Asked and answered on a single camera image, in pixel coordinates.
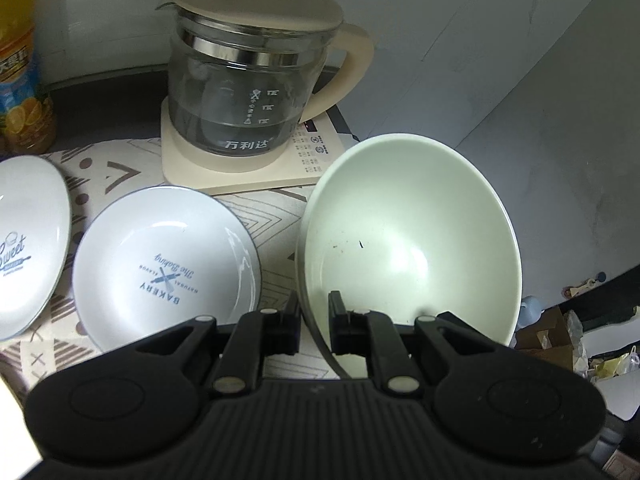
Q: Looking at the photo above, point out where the patterned fringed table cloth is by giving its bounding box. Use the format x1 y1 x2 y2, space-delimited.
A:
0 137 351 381

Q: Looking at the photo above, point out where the orange juice bottle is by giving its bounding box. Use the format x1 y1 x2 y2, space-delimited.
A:
0 0 57 156

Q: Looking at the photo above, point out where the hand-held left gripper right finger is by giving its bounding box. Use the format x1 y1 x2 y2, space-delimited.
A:
327 290 502 394

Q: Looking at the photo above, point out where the glass electric kettle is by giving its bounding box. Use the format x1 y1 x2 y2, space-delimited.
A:
155 0 376 157

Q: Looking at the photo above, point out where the yellow plastic bag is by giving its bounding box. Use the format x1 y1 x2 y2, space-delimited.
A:
590 344 640 377

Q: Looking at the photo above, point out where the cardboard box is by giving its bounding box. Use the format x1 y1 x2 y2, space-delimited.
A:
515 305 589 376

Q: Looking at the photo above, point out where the pale green bowl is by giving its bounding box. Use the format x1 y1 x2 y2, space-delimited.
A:
295 134 523 381

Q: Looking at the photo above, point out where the cream kettle base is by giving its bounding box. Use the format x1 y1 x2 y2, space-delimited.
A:
160 97 358 196

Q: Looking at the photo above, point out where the white plate with utensil print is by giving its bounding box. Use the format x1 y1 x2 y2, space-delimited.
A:
71 185 261 353

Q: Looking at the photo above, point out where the blue-grey bottle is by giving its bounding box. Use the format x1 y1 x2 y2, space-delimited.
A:
519 296 544 332

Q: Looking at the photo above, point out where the white plate with script print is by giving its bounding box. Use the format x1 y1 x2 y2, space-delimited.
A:
0 155 72 341

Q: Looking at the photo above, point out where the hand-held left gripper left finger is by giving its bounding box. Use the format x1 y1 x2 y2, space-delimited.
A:
125 294 302 395

